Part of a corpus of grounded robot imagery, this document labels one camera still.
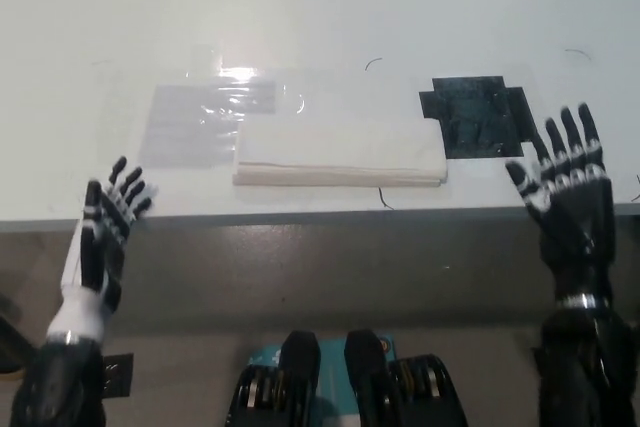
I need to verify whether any black teal robot body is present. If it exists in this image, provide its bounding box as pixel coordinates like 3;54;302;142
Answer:
224;329;470;427

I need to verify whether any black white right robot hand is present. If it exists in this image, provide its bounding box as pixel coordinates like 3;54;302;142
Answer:
504;102;616;310

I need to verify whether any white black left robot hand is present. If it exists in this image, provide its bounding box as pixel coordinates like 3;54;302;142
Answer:
46;155;160;346

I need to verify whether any black table leg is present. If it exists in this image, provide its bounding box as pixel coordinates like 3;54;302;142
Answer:
0;314;41;363

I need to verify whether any white napkin stack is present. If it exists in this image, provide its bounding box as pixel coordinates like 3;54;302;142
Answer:
231;118;449;189

